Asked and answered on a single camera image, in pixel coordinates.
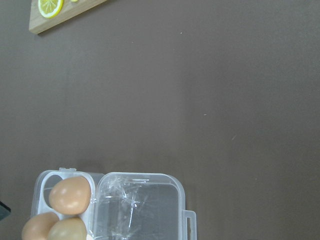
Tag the clear plastic egg box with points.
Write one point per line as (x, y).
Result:
(126, 205)

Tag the brown egg in box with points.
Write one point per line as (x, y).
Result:
(71, 196)

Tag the lemon slice near handle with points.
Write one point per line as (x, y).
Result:
(49, 8)

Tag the brown egg from bowl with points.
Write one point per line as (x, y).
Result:
(38, 227)

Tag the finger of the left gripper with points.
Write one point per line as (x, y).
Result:
(5, 211)

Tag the tan egg in box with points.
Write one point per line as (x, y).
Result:
(68, 229)

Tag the wooden cutting board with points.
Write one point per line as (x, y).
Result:
(39, 24)

